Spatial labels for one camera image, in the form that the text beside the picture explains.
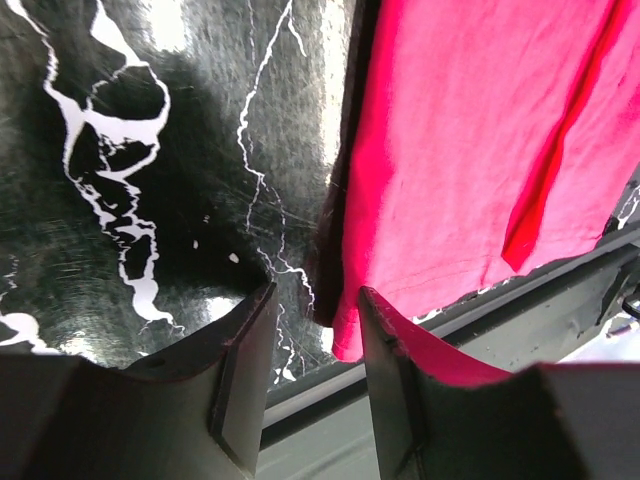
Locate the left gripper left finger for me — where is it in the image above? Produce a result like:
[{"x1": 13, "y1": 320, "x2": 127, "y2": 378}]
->
[{"x1": 1, "y1": 283, "x2": 277, "y2": 479}]

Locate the pink t shirt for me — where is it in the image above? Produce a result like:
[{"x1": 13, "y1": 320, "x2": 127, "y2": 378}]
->
[{"x1": 328, "y1": 1, "x2": 639, "y2": 362}]

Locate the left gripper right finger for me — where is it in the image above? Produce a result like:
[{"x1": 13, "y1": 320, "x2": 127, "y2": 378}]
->
[{"x1": 358, "y1": 287, "x2": 639, "y2": 479}]

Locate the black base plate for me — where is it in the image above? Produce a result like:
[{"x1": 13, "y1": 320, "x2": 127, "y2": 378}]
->
[{"x1": 258, "y1": 235, "x2": 639, "y2": 479}]

